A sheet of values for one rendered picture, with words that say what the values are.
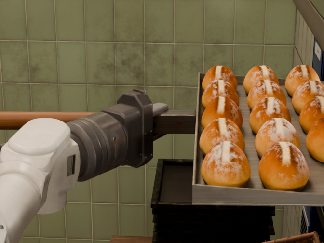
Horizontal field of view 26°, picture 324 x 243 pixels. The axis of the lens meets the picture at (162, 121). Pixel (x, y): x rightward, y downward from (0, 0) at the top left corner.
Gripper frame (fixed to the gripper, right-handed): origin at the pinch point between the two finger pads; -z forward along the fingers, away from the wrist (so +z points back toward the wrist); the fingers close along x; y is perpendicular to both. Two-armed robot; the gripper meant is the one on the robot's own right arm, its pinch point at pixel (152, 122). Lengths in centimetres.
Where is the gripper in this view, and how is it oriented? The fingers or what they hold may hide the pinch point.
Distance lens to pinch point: 113.5
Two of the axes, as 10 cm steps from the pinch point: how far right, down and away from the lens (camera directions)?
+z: -6.3, 2.5, -7.4
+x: 0.0, -9.5, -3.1
